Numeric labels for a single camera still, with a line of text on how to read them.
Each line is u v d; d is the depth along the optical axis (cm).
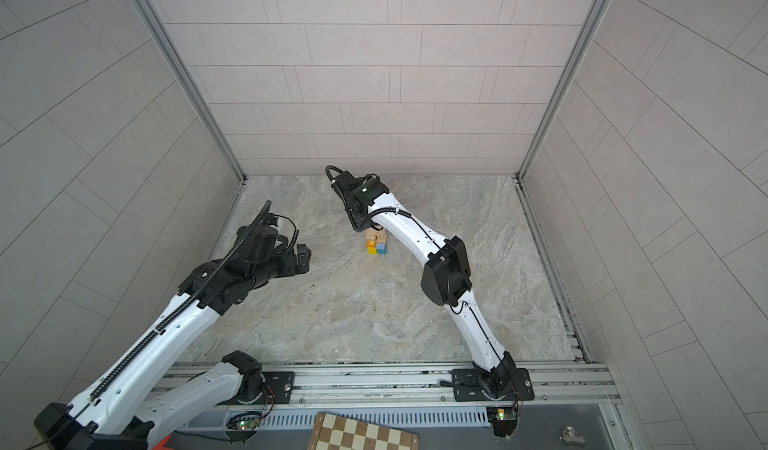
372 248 93
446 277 57
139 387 39
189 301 44
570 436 64
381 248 92
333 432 64
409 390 71
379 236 90
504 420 68
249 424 64
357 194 62
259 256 54
